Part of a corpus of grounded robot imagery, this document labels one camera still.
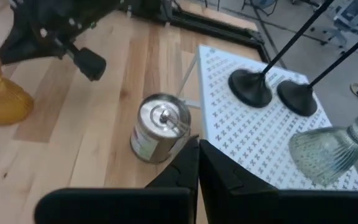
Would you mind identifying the clear ribbed glass vase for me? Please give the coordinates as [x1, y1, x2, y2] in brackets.
[288, 105, 358, 187]

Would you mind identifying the white perforated metal shelf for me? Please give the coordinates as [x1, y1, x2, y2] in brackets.
[177, 45, 358, 191]

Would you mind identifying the black aluminium table frame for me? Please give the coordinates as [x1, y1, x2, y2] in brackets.
[119, 0, 272, 63]

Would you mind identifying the amber ribbed glass candle holder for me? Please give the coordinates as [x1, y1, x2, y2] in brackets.
[0, 51, 35, 127]

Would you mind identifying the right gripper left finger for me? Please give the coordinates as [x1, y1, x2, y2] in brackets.
[145, 136, 200, 190]

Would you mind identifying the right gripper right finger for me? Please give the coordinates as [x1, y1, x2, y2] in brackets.
[199, 139, 280, 192]

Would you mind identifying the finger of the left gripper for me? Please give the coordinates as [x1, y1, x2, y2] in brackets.
[0, 27, 65, 65]

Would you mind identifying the silver candle tin green label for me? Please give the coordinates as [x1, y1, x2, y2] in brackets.
[129, 92, 193, 165]

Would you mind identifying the grey office chair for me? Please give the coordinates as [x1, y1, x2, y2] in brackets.
[321, 0, 358, 48]

